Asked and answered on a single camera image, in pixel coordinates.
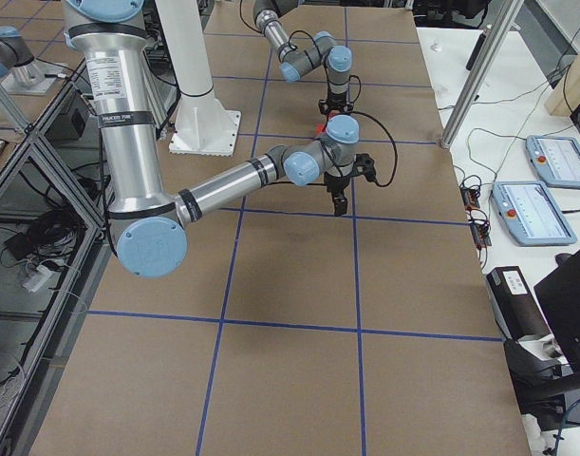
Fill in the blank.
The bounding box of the robot white pedestal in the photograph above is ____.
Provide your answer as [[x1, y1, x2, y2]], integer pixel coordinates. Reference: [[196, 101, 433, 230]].
[[156, 0, 241, 157]]

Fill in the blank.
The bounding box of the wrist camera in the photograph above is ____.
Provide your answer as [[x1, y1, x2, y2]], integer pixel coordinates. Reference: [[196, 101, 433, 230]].
[[354, 153, 378, 184]]

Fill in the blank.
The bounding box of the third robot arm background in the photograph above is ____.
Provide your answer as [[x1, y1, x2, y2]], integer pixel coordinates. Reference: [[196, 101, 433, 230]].
[[0, 26, 55, 96]]

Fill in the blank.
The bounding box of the near teach pendant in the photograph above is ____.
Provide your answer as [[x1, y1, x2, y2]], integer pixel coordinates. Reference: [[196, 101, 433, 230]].
[[492, 180, 577, 247]]

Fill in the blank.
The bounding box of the black rectangular box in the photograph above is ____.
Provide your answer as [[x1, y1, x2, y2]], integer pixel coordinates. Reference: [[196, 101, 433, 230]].
[[485, 266, 551, 341]]

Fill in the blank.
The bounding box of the small red circuit board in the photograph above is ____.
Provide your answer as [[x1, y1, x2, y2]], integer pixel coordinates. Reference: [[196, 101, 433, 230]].
[[459, 183, 492, 251]]

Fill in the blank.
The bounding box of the aluminium frame post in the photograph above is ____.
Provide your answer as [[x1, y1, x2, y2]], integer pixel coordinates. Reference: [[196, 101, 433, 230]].
[[440, 0, 524, 149]]

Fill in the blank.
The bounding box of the aluminium truss frame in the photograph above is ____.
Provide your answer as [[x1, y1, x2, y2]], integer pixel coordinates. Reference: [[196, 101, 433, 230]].
[[0, 67, 108, 455]]

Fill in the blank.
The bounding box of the black monitor and stand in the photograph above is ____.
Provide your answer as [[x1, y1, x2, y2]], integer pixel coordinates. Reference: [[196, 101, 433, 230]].
[[503, 250, 580, 409]]

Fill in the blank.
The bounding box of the far teach pendant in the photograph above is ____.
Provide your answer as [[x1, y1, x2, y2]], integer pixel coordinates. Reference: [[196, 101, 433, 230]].
[[526, 135, 580, 189]]

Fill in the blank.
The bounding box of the teach pendant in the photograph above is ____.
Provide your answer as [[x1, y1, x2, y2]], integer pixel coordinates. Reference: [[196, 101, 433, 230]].
[[526, 135, 580, 189], [492, 180, 577, 247]]

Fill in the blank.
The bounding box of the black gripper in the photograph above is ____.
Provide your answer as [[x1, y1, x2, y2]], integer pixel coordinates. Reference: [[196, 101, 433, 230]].
[[318, 92, 354, 117], [325, 172, 352, 217]]

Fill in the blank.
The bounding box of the brown paper table mat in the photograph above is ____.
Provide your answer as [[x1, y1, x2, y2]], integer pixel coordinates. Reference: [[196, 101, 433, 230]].
[[31, 6, 530, 455]]

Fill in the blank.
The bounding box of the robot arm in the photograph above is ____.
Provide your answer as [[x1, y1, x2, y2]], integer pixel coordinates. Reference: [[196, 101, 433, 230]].
[[63, 1, 360, 278], [253, 1, 354, 118]]

